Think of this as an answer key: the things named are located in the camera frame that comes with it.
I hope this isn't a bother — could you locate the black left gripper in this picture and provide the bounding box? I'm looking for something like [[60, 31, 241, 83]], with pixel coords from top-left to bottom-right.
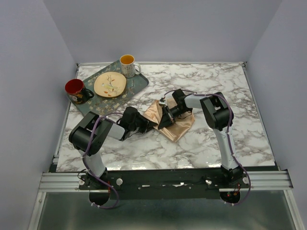
[[129, 113, 157, 134]]

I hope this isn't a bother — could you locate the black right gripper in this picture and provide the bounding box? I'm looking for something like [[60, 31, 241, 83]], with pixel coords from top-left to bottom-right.
[[158, 106, 190, 131]]

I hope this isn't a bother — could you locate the peach cloth napkin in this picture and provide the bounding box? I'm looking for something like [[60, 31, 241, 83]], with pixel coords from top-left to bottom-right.
[[143, 100, 195, 142]]

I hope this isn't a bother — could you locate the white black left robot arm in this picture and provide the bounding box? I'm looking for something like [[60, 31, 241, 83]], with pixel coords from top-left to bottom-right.
[[69, 106, 157, 189]]

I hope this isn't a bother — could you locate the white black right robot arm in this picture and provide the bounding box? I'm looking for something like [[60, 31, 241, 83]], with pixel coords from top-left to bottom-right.
[[158, 89, 239, 188]]

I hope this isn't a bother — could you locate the white mug yellow inside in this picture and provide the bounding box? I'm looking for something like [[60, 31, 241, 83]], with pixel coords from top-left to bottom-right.
[[119, 55, 141, 78]]

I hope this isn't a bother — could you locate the black mug red inside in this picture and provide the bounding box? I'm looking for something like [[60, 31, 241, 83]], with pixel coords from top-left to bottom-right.
[[65, 79, 94, 104]]

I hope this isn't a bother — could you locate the cream bird plate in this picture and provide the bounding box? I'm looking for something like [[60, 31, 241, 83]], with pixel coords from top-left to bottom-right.
[[94, 72, 127, 98]]

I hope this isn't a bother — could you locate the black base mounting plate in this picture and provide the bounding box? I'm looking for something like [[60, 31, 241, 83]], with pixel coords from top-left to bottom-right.
[[79, 168, 249, 205]]

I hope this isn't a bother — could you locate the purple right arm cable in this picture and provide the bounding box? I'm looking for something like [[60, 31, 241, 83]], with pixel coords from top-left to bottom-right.
[[163, 90, 252, 207]]

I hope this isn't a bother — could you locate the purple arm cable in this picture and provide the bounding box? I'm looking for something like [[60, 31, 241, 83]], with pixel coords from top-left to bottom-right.
[[163, 90, 252, 207], [81, 112, 124, 209]]

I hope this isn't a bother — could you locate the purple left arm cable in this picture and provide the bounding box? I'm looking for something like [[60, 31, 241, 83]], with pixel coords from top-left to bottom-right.
[[81, 112, 124, 209]]

